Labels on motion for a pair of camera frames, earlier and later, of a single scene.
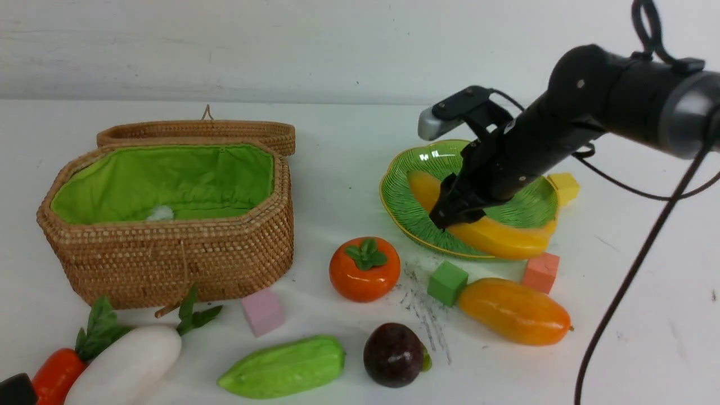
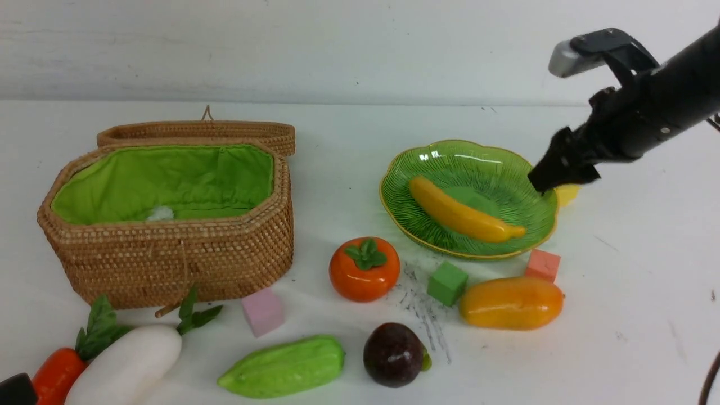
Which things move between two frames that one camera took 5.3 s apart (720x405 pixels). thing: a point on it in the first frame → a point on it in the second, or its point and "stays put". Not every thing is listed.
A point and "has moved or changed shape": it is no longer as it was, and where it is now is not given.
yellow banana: [485, 234] has moved or changed shape
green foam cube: [446, 283] stays put
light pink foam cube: [265, 312] stays put
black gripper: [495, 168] → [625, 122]
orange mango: [514, 311] has moved or changed shape
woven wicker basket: [137, 225] stays put
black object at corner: [18, 390] stays put
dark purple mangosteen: [394, 355] stays put
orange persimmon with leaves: [364, 269] stays put
